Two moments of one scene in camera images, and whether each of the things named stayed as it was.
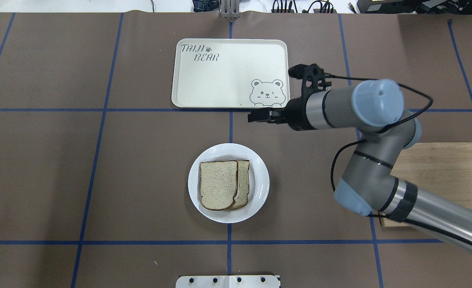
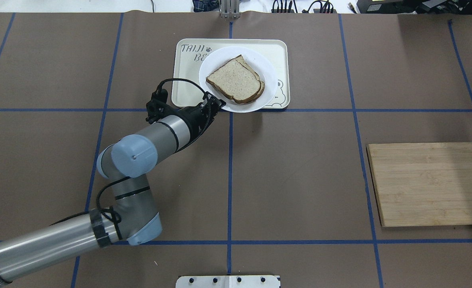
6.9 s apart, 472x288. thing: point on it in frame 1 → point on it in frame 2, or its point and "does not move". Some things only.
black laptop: [420, 7] does not move
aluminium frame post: [230, 9] does not move
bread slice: [219, 182] → [235, 80]
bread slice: [243, 170] → [242, 83]
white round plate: [259, 186] → [242, 78]
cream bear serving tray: [227, 73] does not move
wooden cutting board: [453, 171] does not move
